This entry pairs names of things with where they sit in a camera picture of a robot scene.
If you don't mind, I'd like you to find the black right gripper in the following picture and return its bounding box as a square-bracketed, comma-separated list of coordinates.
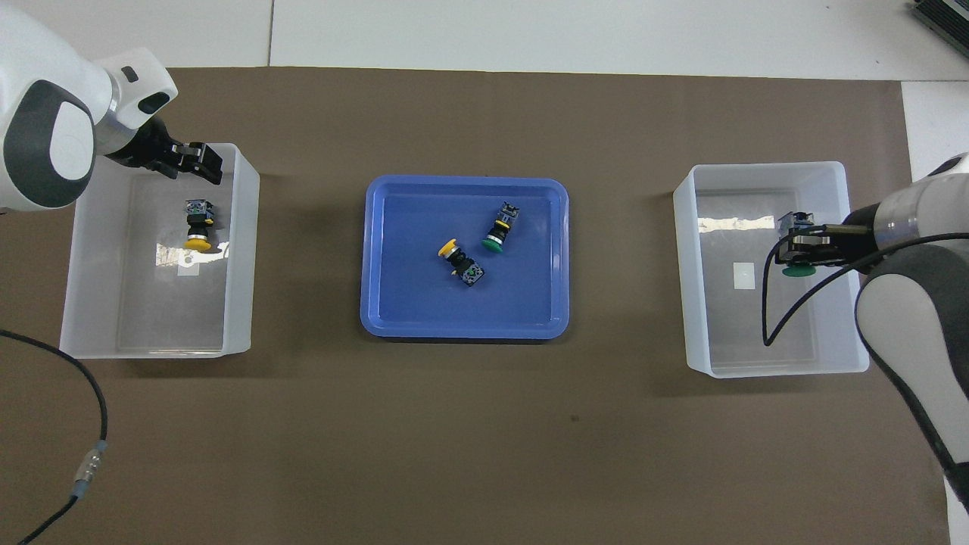
[779, 223, 880, 268]

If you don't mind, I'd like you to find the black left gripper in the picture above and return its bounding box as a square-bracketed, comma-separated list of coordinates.
[105, 119, 223, 187]

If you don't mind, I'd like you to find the green push button switch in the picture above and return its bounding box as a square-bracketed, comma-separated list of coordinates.
[481, 201, 522, 252]
[778, 210, 817, 279]

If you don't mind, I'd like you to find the yellow push button switch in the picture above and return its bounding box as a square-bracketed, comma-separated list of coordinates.
[184, 198, 215, 252]
[438, 238, 486, 288]

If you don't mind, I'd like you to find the translucent white plastic box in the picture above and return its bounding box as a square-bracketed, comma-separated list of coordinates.
[673, 160, 871, 378]
[59, 143, 261, 360]

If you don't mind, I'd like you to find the black object at corner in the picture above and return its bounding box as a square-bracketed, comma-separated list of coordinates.
[908, 0, 969, 48]

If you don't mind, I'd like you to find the blue plastic tray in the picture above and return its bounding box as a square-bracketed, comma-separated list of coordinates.
[360, 175, 570, 340]

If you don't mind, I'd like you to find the brown paper table mat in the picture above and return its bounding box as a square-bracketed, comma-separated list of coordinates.
[0, 67, 952, 545]

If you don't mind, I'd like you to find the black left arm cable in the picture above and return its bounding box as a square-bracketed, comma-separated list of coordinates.
[0, 329, 109, 545]

